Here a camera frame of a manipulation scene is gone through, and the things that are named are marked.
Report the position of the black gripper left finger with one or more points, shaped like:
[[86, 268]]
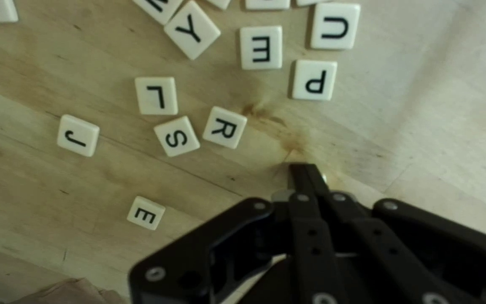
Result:
[[315, 266]]

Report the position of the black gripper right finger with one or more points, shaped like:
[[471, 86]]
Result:
[[418, 258]]

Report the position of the letter tile R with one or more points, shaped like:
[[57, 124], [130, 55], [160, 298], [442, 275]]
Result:
[[224, 128]]

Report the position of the letter tile E lone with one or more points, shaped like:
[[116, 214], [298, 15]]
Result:
[[145, 214]]

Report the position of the letter tile P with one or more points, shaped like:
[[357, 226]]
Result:
[[314, 81]]

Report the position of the letter tile S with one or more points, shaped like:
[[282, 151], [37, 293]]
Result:
[[177, 138]]

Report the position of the letter tile E upper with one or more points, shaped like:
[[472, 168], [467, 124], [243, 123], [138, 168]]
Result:
[[260, 48]]

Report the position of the letter tile U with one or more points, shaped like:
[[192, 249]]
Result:
[[334, 26]]

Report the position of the letter tile L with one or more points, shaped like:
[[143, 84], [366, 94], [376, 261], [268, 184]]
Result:
[[157, 96]]

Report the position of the letter tile Y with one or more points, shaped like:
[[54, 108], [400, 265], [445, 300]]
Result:
[[192, 32]]

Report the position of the letter tile J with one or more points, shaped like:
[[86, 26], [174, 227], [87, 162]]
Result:
[[77, 136]]

